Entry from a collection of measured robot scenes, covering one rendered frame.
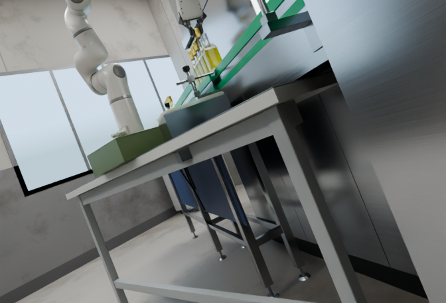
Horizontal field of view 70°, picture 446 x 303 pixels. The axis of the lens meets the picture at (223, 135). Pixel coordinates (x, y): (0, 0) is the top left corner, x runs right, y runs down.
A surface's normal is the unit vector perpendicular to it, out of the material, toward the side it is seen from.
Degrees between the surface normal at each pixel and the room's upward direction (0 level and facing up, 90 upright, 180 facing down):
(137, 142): 90
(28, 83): 90
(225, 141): 90
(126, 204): 90
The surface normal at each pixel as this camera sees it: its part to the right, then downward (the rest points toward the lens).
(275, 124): -0.68, 0.26
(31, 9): 0.63, -0.27
